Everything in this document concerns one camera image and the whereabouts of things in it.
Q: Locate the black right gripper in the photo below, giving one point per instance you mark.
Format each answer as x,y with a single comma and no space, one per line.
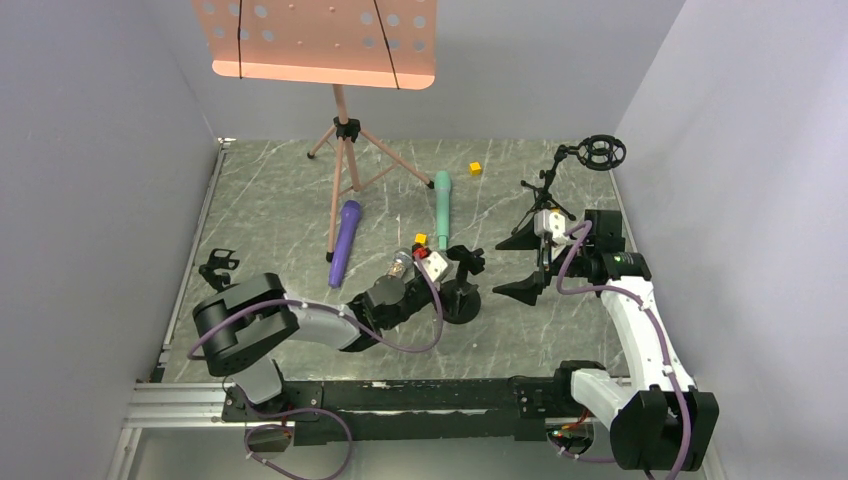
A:
544,263

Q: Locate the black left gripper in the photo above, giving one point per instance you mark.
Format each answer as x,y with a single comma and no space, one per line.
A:
456,283

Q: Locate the purple microphone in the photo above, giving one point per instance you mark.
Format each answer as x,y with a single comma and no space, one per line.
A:
351,214

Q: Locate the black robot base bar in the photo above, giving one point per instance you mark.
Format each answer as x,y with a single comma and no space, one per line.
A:
518,407

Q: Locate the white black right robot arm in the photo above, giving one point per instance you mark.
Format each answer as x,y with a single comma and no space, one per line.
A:
660,420

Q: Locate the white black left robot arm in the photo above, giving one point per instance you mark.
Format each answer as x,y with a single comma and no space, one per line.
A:
239,327

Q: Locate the black round-base microphone stand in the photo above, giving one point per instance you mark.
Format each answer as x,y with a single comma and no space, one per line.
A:
461,299

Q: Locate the black clip stand at left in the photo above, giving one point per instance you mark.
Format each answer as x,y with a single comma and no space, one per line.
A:
217,268

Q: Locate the pink music stand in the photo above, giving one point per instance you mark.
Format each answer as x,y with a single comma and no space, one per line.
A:
375,44

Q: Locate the teal green microphone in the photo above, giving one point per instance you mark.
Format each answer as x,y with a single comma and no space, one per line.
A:
443,189

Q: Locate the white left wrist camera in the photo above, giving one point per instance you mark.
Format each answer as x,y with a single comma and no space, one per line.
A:
435,265

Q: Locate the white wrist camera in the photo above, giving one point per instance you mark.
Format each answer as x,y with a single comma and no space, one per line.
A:
551,226
435,265

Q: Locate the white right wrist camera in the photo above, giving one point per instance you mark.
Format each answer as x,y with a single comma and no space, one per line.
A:
551,226

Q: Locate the black tripod shock-mount stand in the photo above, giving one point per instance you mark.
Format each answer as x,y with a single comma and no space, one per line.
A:
596,153

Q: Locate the aluminium table edge rail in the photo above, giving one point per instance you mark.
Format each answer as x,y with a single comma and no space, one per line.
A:
157,373

